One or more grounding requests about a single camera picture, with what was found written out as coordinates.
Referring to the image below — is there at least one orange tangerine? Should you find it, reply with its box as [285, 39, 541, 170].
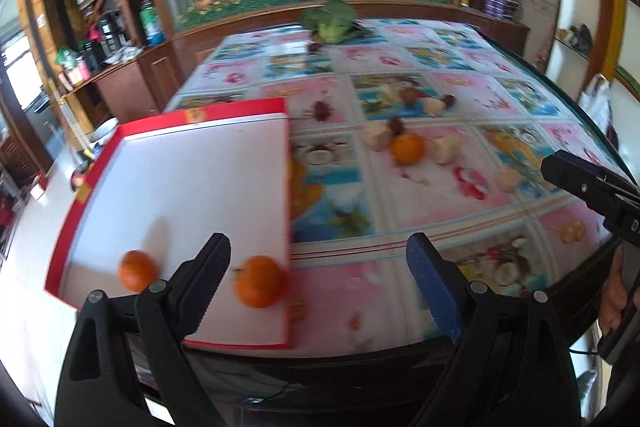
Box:
[232, 256, 288, 309]
[390, 132, 425, 166]
[118, 251, 158, 293]

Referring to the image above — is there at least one black thermos flask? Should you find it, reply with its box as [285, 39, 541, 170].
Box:
[99, 11, 122, 54]

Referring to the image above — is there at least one white plastic bag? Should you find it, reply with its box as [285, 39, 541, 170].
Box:
[578, 74, 620, 150]

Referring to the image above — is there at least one fruit pattern tablecloth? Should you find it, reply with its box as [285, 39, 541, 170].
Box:
[169, 20, 625, 358]

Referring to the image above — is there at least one white sugarcane piece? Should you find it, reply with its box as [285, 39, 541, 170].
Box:
[433, 133, 461, 165]
[496, 166, 523, 193]
[559, 219, 586, 245]
[362, 120, 394, 150]
[423, 98, 447, 117]

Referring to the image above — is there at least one green label water bottle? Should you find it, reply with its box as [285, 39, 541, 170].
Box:
[140, 0, 165, 46]

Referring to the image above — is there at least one dark red date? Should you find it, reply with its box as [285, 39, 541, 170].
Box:
[442, 94, 456, 107]
[387, 116, 405, 136]
[312, 101, 333, 121]

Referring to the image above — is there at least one purple bottle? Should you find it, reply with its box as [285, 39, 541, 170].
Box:
[492, 0, 506, 20]
[484, 0, 496, 17]

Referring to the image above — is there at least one green leafy vegetable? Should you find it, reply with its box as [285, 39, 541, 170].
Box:
[299, 0, 373, 46]

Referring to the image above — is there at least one operator right hand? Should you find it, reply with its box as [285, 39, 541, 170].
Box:
[598, 248, 628, 335]

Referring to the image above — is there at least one wooden low cabinet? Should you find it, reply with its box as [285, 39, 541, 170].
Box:
[60, 0, 532, 128]

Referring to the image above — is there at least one brown kiwi fruit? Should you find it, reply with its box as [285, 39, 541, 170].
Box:
[399, 88, 423, 106]

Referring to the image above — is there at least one red white tray box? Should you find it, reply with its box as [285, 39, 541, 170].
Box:
[44, 97, 294, 351]

